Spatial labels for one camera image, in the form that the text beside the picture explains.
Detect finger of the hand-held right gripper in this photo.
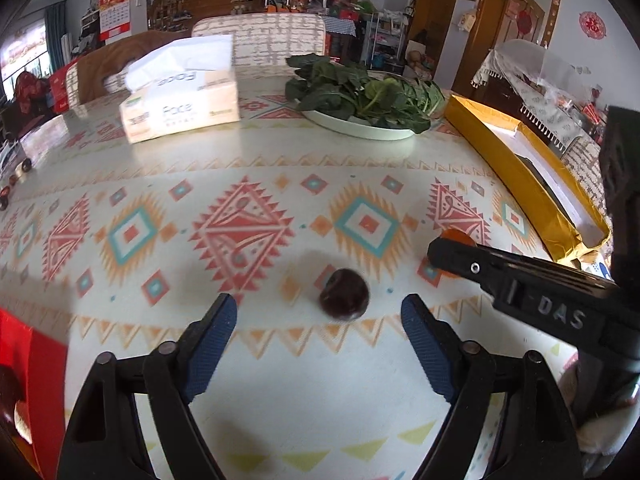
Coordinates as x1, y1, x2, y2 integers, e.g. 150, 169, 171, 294
426, 236, 507, 292

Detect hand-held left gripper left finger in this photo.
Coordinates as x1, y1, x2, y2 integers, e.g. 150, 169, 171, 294
56, 292, 238, 480

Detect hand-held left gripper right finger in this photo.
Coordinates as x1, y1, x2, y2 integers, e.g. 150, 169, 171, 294
401, 293, 584, 480

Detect orange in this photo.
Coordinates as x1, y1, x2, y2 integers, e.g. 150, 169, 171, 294
440, 228, 477, 247

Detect dark purple passion fruit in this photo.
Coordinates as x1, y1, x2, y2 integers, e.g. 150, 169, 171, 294
0, 365, 28, 426
319, 268, 371, 322

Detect red cardboard box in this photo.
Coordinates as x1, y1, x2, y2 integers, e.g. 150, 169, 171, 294
0, 307, 68, 480

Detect yellow cardboard box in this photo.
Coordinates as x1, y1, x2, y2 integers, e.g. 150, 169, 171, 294
444, 94, 612, 266

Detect white oval plate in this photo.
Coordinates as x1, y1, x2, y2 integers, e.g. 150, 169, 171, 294
300, 72, 443, 141

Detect green leafy vegetables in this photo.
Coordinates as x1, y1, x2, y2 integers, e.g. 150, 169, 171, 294
285, 53, 446, 133

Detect brown kiwi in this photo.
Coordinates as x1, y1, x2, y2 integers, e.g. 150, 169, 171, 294
14, 399, 35, 445

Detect chair with white lace cloth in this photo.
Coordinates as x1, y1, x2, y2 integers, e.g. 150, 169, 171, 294
470, 39, 553, 106

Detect white tissue box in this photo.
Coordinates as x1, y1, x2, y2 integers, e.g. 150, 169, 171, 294
119, 35, 241, 144

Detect wooden door with red decoration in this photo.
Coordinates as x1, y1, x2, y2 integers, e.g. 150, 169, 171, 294
470, 0, 563, 86

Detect white patterned chair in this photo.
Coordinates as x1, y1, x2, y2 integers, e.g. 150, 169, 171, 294
65, 62, 128, 108
191, 12, 326, 68

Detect red gift box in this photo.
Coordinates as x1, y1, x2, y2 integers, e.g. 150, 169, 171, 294
48, 62, 72, 113

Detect brown coat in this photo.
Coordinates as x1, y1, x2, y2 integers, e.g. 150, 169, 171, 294
77, 30, 193, 106

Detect chair with red clothing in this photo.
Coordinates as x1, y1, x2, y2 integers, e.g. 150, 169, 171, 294
14, 71, 52, 117

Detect teal curtain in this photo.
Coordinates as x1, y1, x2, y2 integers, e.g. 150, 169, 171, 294
44, 0, 69, 63

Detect red paper wall decoration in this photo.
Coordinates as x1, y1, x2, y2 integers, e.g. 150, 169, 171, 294
579, 10, 610, 40

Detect red wall calendar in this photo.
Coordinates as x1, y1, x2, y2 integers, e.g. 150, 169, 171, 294
98, 0, 133, 41

